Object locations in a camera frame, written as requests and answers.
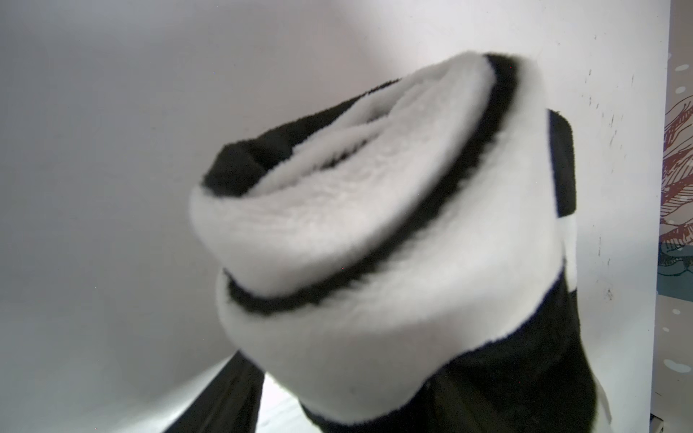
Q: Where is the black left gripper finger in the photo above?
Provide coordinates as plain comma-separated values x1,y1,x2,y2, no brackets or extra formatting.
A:
165,352,265,433

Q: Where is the black white striped pillowcase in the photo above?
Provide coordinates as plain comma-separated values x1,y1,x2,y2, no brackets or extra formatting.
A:
189,52,612,432

